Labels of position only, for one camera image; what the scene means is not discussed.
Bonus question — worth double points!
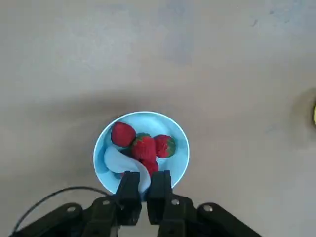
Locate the light blue plastic spoon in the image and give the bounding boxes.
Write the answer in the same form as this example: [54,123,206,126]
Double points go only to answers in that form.
[103,145,152,194]

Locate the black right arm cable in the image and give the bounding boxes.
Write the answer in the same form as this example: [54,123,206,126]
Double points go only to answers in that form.
[13,186,111,233]

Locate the red strawberry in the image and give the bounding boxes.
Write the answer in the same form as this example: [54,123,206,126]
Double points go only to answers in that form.
[140,159,159,178]
[130,133,157,161]
[110,121,136,148]
[153,134,176,159]

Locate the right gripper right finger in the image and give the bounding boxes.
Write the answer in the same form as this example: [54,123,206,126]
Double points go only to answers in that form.
[147,170,263,237]

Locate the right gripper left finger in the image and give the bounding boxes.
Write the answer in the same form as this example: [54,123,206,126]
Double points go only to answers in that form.
[12,170,143,237]

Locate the light blue bowl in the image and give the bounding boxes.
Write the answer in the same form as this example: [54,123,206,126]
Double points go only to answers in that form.
[93,111,190,195]

